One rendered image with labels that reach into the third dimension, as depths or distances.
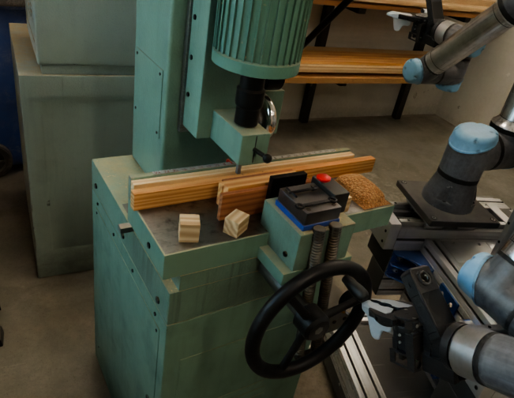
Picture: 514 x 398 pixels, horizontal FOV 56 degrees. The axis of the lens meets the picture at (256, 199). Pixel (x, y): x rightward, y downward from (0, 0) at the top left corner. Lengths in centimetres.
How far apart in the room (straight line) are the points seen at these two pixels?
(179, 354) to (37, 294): 114
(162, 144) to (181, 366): 52
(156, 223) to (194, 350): 32
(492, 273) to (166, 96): 76
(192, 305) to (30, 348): 105
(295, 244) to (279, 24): 40
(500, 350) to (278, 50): 60
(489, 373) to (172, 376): 70
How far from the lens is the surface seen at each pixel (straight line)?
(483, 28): 144
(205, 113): 109
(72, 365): 191
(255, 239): 100
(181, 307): 103
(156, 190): 102
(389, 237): 144
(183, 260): 94
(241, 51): 92
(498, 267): 82
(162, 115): 118
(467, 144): 142
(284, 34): 92
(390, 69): 376
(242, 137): 99
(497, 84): 464
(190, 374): 121
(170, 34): 111
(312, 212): 92
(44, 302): 214
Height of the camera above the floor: 148
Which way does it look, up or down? 31 degrees down
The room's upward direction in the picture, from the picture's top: 11 degrees clockwise
